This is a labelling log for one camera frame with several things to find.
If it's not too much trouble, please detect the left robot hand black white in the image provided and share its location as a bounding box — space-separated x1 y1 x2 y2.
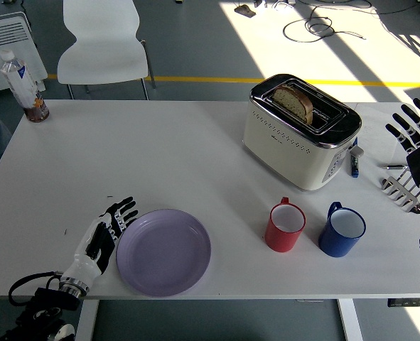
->
59 196 139 286

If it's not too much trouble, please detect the purple plastic plate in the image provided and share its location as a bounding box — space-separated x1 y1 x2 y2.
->
115 208 212 297

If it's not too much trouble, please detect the bread slice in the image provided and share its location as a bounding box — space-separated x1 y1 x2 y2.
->
272 83 314 125

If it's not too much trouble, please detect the silver metal toast rack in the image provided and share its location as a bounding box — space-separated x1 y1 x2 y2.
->
379 166 420 215

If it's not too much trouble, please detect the blue marker pen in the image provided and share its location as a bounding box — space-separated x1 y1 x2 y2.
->
350 137 360 178

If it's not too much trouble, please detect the white table leg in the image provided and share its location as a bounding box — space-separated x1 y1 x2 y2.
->
73 300 100 341
336 299 364 341

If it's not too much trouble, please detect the blue enamel mug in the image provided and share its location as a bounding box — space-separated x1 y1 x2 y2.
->
318 201 367 259

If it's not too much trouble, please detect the black table control panel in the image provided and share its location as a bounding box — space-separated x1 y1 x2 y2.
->
387 297 420 308

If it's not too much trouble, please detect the cream chrome toaster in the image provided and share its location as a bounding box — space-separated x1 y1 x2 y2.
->
242 73 365 192

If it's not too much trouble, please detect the red enamel mug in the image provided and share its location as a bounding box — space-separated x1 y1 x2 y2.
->
264 197 307 254

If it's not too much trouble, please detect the clear plastic drink bottle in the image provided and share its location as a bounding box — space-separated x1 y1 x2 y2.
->
0 48 51 124

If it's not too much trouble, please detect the white plastic chair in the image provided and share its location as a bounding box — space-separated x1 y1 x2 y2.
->
56 0 157 101

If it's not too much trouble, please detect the white panel heater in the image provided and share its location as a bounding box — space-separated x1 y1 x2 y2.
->
0 11 49 96

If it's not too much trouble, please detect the brown floor pedal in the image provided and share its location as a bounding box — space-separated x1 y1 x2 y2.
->
234 4 257 18

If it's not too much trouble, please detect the black floor cable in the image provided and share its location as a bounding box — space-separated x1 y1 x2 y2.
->
282 0 374 44

